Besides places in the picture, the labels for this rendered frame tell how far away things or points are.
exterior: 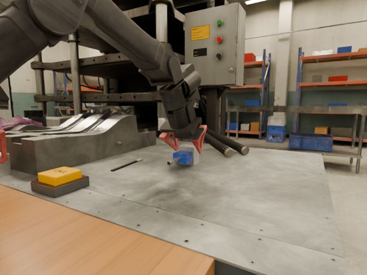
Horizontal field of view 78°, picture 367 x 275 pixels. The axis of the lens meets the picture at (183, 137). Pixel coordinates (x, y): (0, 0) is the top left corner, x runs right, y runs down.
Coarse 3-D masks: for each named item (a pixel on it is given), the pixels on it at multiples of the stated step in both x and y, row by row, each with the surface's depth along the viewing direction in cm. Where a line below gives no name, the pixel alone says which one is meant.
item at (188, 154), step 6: (186, 144) 70; (180, 150) 67; (186, 150) 66; (192, 150) 65; (174, 156) 63; (180, 156) 63; (186, 156) 62; (192, 156) 65; (198, 156) 68; (168, 162) 59; (174, 162) 59; (180, 162) 63; (186, 162) 62; (192, 162) 66; (198, 162) 68
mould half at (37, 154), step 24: (72, 120) 89; (96, 120) 83; (120, 120) 79; (24, 144) 57; (48, 144) 58; (72, 144) 64; (96, 144) 71; (144, 144) 92; (24, 168) 59; (48, 168) 58
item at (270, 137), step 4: (268, 136) 573; (272, 136) 624; (276, 136) 563; (280, 136) 559; (284, 136) 570; (268, 140) 574; (272, 140) 570; (276, 140) 565; (280, 140) 561; (284, 140) 588
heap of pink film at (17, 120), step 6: (18, 114) 88; (0, 120) 92; (6, 120) 93; (12, 120) 86; (18, 120) 86; (24, 120) 90; (30, 120) 93; (0, 126) 82; (6, 126) 83; (12, 126) 84; (42, 126) 99
